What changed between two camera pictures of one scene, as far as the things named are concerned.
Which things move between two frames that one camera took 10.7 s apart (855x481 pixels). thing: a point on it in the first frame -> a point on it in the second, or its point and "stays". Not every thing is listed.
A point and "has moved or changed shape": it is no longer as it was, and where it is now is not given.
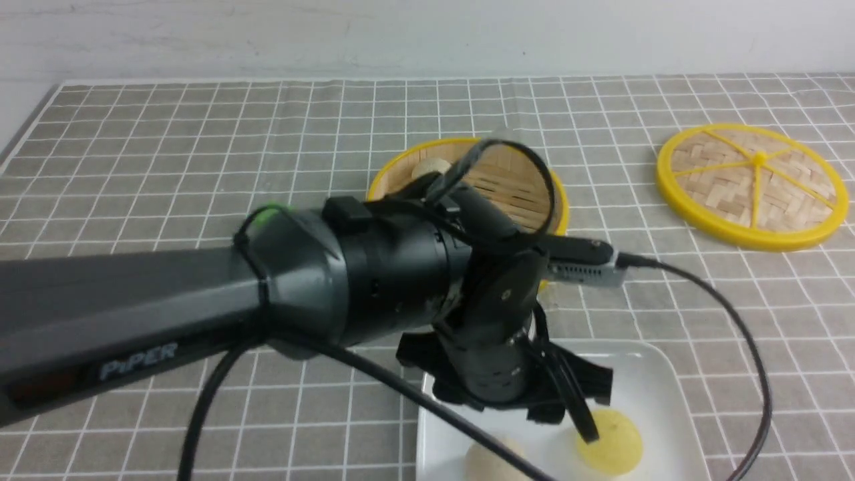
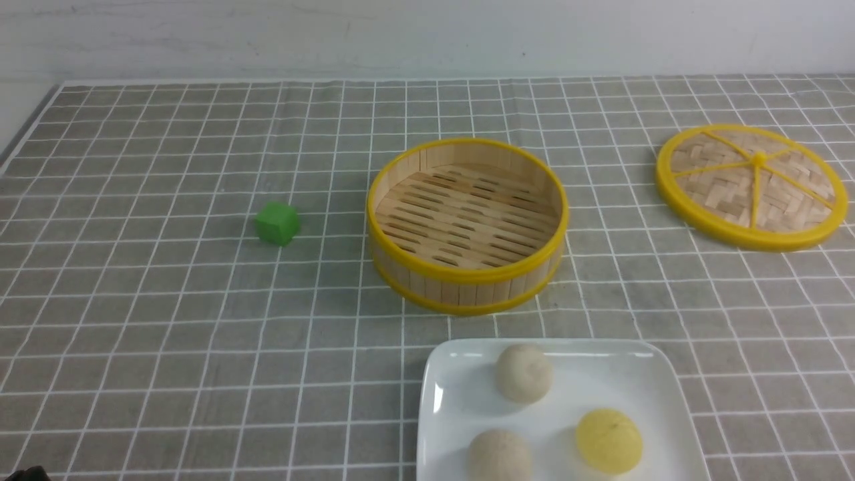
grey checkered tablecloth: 112,167 stays
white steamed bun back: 428,165 has moved or changed shape
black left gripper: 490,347 -> 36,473
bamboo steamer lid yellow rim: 752,187 stays
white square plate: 645,383 stays
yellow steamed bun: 618,447 stays
